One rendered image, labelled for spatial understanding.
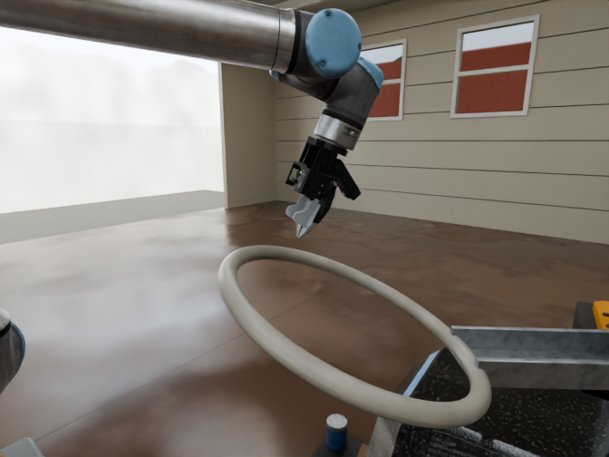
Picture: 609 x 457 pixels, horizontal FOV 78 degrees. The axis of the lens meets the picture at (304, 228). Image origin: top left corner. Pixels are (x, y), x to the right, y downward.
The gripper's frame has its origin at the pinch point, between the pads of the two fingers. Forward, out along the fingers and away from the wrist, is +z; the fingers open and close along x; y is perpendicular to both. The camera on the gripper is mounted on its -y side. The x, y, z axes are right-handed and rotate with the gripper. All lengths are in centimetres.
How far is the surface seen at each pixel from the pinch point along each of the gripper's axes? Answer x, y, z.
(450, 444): 32, -40, 32
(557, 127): -258, -550, -186
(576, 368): 47, -28, -2
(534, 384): 44, -24, 3
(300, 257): 1.4, -0.9, 5.3
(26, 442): -9, 39, 63
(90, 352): -186, -3, 178
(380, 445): 20, -35, 45
